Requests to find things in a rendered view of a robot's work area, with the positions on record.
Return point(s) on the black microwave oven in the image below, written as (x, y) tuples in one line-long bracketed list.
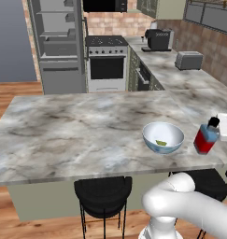
[(102, 5)]

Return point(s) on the white blue bowl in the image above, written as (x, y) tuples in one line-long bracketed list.
[(167, 132)]

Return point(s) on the small white jar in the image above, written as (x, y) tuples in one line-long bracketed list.
[(153, 24)]

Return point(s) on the pale green island base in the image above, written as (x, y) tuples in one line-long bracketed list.
[(40, 202)]

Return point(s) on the pale green wall cupboards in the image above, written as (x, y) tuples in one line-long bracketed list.
[(161, 7)]

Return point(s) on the black dishwasher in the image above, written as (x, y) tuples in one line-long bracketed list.
[(143, 77)]

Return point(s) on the grey glass-front wall cupboards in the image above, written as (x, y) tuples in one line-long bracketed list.
[(208, 14)]

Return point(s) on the pale green base cupboards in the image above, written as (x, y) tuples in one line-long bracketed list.
[(132, 70)]

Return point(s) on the grey toaster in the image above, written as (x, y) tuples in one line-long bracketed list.
[(189, 60)]

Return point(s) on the grey open fridge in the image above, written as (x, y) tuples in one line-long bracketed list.
[(60, 46)]

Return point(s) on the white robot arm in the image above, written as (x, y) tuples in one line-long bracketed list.
[(186, 205)]

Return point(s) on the white stove with oven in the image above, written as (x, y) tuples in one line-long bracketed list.
[(107, 62)]

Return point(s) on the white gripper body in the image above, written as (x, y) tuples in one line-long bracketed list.
[(226, 127)]

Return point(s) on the black coffee machine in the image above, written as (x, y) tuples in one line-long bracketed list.
[(158, 39)]

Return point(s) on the green lemon wedge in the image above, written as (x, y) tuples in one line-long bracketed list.
[(161, 143)]

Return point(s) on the blue red liquor bottle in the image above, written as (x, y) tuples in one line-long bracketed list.
[(205, 140)]

